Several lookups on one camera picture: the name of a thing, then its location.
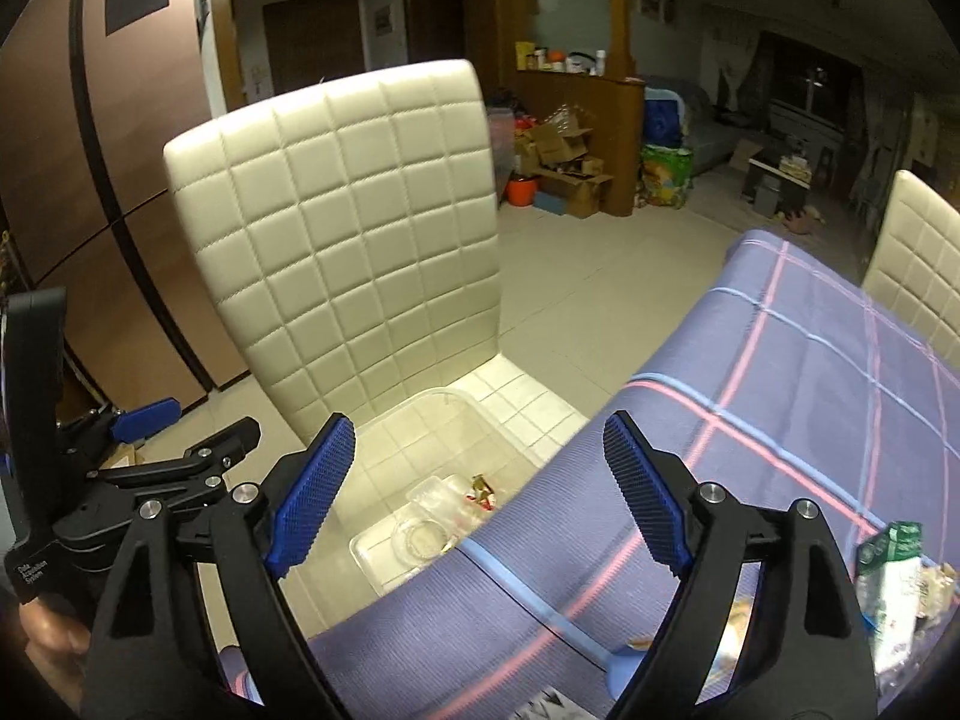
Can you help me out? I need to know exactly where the purple plaid tablecloth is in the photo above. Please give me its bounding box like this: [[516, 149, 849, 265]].
[[216, 229, 960, 720]]

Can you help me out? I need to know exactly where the green printed bag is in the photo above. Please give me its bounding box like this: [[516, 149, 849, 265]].
[[640, 145, 693, 208]]

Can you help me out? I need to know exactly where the green white milk carton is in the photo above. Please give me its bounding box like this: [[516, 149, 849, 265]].
[[854, 522, 923, 681]]

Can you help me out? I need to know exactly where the clear plastic trash bin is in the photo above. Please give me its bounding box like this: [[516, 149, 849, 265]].
[[334, 388, 537, 596]]

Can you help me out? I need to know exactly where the person's left hand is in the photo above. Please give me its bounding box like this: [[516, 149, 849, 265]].
[[20, 598, 91, 715]]

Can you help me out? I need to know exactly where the cream quilted chair left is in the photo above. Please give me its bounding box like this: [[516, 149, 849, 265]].
[[163, 59, 501, 439]]

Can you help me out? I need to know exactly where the cream quilted chair far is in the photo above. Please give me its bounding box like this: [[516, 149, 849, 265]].
[[861, 169, 960, 369]]

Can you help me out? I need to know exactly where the coffee table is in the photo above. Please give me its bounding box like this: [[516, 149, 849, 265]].
[[742, 149, 812, 218]]

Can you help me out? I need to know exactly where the wooden partition counter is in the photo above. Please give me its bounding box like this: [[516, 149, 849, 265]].
[[511, 70, 644, 218]]

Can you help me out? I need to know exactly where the cardboard boxes pile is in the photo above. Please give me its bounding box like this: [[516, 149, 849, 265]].
[[512, 104, 613, 220]]

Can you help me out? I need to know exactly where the orange bucket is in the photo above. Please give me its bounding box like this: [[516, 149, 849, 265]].
[[505, 176, 539, 208]]

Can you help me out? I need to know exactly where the cream quilted chair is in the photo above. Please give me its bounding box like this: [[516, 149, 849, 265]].
[[163, 59, 501, 439], [861, 169, 960, 369]]

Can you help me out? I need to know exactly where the blue storage box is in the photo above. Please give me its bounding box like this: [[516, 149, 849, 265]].
[[643, 86, 685, 148]]

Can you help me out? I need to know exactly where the grey sofa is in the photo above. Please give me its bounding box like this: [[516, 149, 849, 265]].
[[646, 75, 742, 176]]

